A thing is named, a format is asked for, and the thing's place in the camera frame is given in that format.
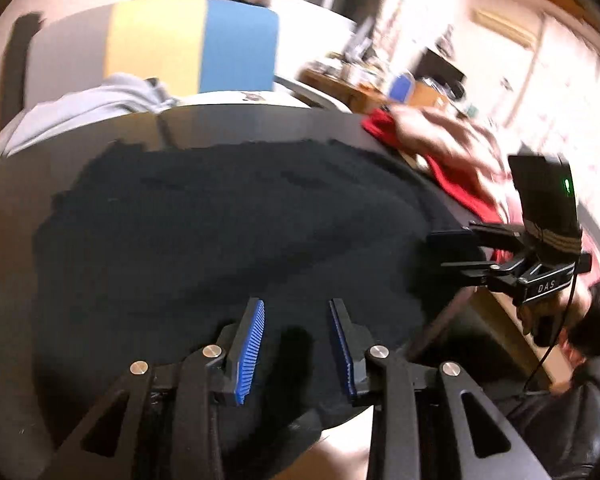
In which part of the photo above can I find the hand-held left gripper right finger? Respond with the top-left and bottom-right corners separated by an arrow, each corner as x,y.
328,299 -> 551,480

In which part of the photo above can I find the black sweater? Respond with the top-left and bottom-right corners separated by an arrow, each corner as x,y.
30,140 -> 481,461

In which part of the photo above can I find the wall air conditioner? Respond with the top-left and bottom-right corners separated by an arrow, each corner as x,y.
472,7 -> 538,48

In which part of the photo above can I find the person's right hand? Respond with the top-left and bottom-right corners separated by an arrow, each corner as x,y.
517,285 -> 596,348

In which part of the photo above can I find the grey yellow blue armchair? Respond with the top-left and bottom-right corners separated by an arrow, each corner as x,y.
0,0 -> 361,161

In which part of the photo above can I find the white printed pillow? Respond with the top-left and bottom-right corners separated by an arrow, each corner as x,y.
180,90 -> 311,109

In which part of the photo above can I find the light grey hoodie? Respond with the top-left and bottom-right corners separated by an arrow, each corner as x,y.
0,72 -> 178,156

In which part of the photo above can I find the black cable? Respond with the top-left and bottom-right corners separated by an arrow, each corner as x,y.
525,260 -> 578,391

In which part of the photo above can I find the black monitor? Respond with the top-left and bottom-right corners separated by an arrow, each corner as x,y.
415,47 -> 468,91

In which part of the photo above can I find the person's dark clothing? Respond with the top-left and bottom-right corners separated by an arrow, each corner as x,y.
500,355 -> 600,480

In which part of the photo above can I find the red sweater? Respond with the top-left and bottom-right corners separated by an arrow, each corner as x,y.
362,107 -> 511,226

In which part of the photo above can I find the brown pink sweater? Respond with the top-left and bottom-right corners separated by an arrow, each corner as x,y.
390,105 -> 511,186

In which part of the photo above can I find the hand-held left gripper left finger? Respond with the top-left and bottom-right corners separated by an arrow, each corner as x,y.
40,298 -> 266,480

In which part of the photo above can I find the wooden desk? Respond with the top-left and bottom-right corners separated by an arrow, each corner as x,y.
300,55 -> 411,106

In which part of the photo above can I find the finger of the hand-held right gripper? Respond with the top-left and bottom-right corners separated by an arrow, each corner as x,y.
429,225 -> 526,256
440,255 -> 528,291

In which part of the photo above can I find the small blue chair back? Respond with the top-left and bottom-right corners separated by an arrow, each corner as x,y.
387,72 -> 416,103

